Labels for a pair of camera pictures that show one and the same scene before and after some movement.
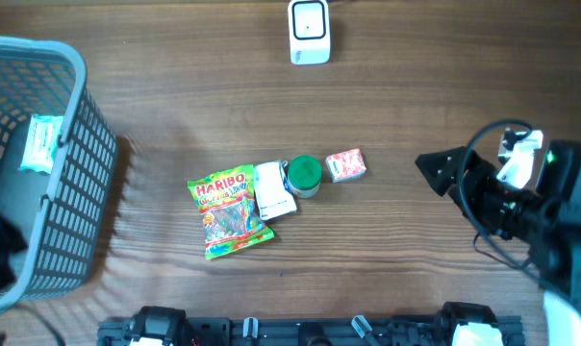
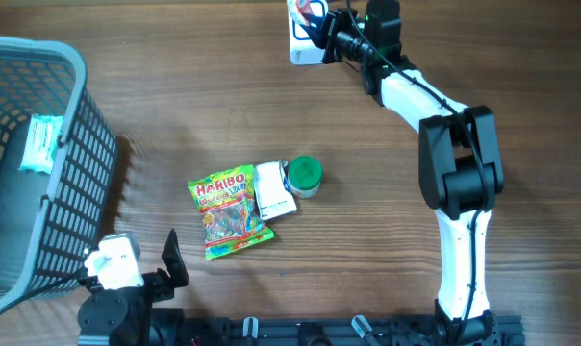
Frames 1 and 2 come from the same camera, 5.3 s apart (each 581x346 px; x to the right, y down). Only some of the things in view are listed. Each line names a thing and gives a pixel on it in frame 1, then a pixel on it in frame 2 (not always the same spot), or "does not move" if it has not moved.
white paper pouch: (273, 190) does not move
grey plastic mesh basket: (62, 212) does not move
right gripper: (449, 178) -> (327, 25)
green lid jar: (304, 176) does not move
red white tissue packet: (345, 165) -> (306, 10)
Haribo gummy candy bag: (226, 200) does not move
